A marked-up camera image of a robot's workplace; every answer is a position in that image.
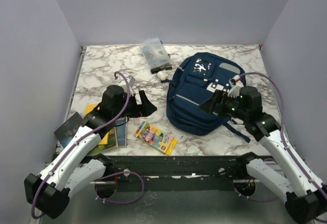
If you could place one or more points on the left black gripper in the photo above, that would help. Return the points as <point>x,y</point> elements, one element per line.
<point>145,109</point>

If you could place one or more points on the black metal base rail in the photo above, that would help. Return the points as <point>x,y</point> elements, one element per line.
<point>163,173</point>

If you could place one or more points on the navy blue student backpack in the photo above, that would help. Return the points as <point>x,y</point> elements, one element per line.
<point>193,83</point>

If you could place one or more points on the dark fantasy book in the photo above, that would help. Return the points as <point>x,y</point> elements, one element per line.
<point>68,129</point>

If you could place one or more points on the yellow notebook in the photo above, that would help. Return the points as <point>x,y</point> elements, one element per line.
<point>91,109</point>

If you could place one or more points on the clear plastic pencil case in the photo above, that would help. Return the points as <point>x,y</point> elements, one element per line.
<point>155,55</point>

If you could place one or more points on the blue landscape book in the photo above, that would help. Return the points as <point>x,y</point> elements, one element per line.
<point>121,131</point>

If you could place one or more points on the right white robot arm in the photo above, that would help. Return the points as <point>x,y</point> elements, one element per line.
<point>302,192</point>

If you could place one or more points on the green yellow book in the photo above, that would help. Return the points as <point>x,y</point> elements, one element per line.
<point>109,142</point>

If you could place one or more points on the colourful crayon box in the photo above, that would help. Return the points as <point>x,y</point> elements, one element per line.
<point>156,138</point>

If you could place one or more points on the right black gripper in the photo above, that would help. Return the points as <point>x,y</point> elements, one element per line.
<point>209,106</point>

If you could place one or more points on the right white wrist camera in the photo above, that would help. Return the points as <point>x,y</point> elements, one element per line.
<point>235,84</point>

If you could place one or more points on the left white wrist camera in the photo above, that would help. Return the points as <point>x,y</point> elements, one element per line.
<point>130,81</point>

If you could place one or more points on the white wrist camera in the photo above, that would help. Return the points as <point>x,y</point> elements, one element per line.
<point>235,84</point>
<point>130,81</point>

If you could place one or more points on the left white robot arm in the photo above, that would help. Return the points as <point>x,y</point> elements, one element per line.
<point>50,191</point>

